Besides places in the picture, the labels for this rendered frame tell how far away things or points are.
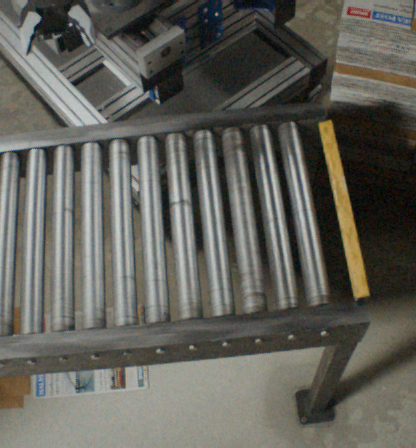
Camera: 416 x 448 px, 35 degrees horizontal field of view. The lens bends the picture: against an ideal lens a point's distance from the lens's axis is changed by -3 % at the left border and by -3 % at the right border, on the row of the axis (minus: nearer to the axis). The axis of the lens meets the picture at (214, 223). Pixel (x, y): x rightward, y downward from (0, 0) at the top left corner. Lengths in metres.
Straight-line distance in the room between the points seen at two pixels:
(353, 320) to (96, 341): 0.50
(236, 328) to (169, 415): 0.83
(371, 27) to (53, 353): 1.10
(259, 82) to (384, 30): 0.72
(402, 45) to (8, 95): 1.63
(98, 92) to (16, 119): 0.43
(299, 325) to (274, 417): 0.80
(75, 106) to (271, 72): 0.69
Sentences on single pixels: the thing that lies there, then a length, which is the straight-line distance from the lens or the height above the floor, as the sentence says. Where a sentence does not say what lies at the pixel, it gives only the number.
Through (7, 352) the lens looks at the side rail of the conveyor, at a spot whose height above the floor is 0.80.
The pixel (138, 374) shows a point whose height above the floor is 0.01.
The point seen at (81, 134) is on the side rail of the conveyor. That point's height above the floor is 0.80.
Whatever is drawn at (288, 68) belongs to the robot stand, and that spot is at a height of 0.23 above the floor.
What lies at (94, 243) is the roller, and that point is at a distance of 1.43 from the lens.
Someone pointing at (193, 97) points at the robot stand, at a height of 0.21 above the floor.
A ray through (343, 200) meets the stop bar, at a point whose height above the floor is 0.82.
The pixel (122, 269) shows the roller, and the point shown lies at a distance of 1.39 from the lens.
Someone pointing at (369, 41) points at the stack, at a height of 0.75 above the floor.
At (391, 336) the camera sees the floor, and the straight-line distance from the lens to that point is 2.21.
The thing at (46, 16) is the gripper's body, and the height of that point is 1.23.
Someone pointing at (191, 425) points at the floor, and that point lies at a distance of 2.10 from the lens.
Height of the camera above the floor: 2.05
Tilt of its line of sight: 62 degrees down
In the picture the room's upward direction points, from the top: 5 degrees counter-clockwise
